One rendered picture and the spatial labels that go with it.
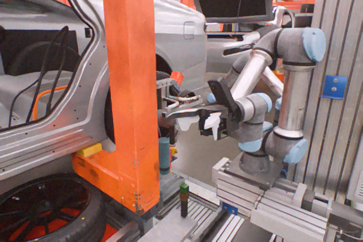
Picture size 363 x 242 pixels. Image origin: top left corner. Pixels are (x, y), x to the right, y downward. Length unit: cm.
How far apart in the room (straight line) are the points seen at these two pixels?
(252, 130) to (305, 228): 49
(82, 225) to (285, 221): 97
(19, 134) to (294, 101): 130
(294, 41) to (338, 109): 39
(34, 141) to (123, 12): 84
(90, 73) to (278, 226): 128
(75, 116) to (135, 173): 56
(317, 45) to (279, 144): 40
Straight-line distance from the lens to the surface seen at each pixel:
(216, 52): 407
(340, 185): 131
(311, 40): 92
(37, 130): 147
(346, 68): 114
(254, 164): 115
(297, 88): 97
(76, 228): 141
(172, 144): 149
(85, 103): 156
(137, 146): 113
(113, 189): 145
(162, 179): 212
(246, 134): 79
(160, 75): 173
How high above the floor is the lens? 144
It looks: 18 degrees down
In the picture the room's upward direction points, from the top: straight up
